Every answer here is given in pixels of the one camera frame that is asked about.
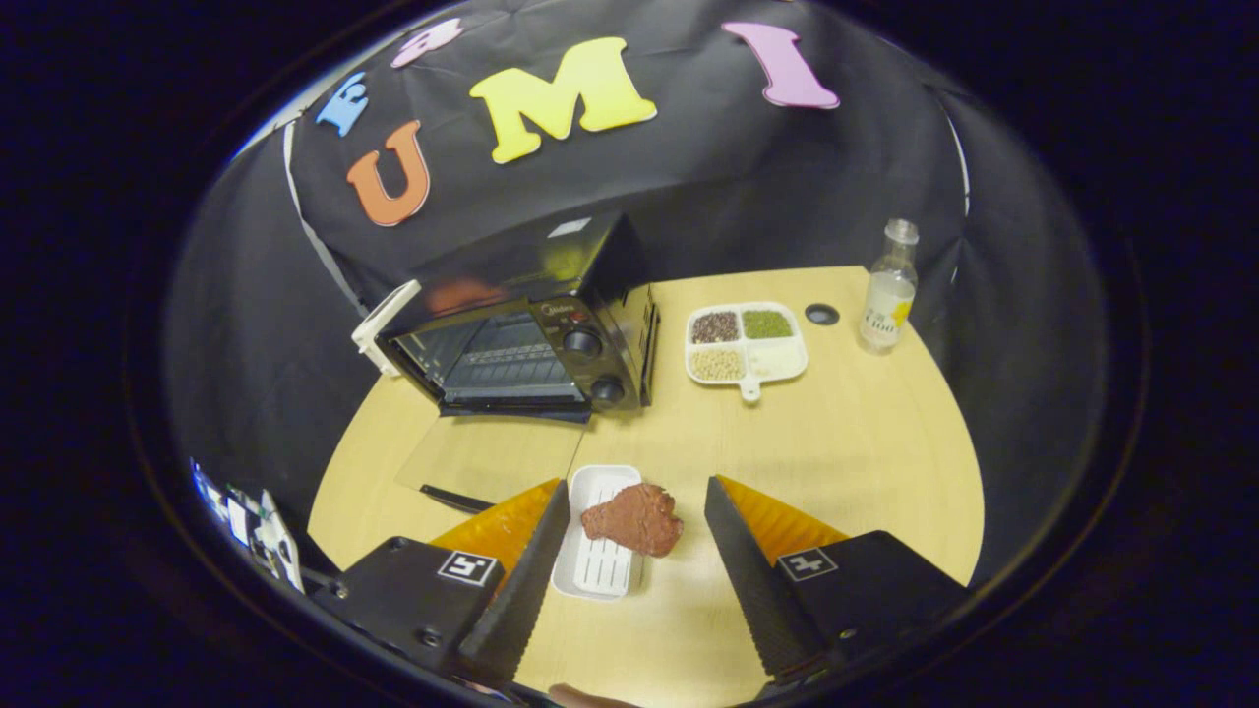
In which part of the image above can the black toaster oven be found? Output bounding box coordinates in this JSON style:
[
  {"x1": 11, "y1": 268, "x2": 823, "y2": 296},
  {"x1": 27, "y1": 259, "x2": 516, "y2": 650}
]
[{"x1": 379, "y1": 211, "x2": 660, "y2": 514}]

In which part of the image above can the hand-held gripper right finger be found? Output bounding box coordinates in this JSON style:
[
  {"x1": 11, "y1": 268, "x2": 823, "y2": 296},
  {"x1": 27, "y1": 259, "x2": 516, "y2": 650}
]
[{"x1": 703, "y1": 475, "x2": 973, "y2": 687}]

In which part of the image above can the white divided plate with grains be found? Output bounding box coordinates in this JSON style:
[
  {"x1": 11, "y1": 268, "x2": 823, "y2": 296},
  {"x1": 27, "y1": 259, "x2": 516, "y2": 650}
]
[{"x1": 686, "y1": 301, "x2": 809, "y2": 402}]

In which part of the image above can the white and blue clutter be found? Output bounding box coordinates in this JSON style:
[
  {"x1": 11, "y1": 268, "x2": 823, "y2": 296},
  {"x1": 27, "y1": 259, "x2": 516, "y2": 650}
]
[{"x1": 192, "y1": 457, "x2": 306, "y2": 594}]

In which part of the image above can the clear glass bottle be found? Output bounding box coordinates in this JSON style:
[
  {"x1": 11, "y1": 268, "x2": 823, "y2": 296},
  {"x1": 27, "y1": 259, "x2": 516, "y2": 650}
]
[{"x1": 859, "y1": 218, "x2": 921, "y2": 355}]

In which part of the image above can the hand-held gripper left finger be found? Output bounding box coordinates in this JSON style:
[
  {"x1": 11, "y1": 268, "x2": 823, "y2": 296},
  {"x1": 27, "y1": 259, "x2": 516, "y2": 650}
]
[{"x1": 315, "y1": 479, "x2": 571, "y2": 689}]

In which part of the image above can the white bread toaster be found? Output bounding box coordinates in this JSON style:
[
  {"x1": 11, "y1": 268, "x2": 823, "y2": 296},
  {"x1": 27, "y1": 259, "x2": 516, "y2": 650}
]
[{"x1": 352, "y1": 280, "x2": 422, "y2": 377}]

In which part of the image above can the white rectangular tray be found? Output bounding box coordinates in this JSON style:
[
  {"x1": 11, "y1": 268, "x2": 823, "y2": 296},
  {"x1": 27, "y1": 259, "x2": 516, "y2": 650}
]
[{"x1": 553, "y1": 464, "x2": 645, "y2": 601}]

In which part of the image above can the red meat steak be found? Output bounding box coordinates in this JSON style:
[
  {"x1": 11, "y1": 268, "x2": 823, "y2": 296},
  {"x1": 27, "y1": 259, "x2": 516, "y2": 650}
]
[{"x1": 580, "y1": 482, "x2": 685, "y2": 559}]

